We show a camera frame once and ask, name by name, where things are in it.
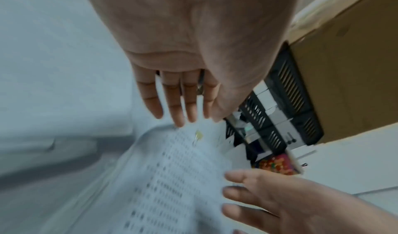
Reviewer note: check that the yellow paper clip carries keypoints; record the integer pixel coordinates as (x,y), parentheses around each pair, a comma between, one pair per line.
(197,136)

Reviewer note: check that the white printed paper sheet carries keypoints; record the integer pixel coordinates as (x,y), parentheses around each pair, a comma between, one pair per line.
(174,183)

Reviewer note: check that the person's right forearm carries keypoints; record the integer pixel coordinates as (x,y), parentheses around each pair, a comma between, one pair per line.
(379,218)

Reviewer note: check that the person's left hand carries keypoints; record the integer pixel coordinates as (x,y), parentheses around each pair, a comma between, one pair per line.
(174,26)

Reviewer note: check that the red colourful patterned box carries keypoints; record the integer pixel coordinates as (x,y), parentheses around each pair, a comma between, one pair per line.
(276,164)

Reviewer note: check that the brown cardboard box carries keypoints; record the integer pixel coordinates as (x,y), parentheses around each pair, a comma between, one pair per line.
(348,60)

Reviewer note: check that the person's right hand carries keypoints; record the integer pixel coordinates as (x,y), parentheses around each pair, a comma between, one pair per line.
(292,203)

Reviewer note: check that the black mesh desk organizer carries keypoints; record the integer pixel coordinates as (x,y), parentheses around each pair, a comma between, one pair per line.
(279,112)

